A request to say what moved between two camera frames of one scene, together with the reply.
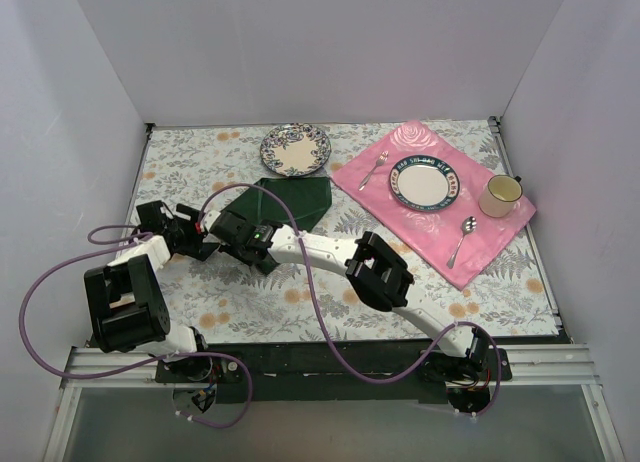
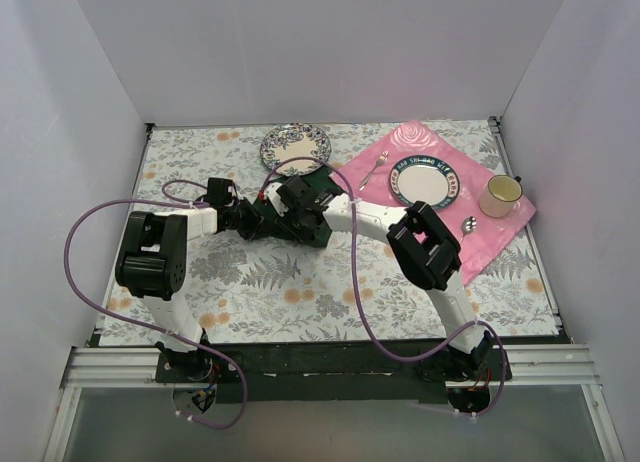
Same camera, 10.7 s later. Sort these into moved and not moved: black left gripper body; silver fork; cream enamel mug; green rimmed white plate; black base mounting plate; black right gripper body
Moved: black right gripper body; black left gripper body
Not moved: green rimmed white plate; silver fork; black base mounting plate; cream enamel mug
